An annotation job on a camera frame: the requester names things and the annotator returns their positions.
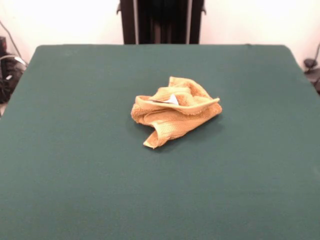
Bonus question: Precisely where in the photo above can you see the yellow-orange terry towel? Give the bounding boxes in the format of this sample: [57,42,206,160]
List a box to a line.
[130,76,223,150]

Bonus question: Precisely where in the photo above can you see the dark green tablecloth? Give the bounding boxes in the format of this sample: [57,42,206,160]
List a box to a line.
[0,44,320,240]

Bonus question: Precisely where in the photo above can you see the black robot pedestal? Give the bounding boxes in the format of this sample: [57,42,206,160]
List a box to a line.
[116,0,207,45]

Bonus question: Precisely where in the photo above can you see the black equipment with cables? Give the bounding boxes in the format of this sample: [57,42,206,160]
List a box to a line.
[0,36,28,104]

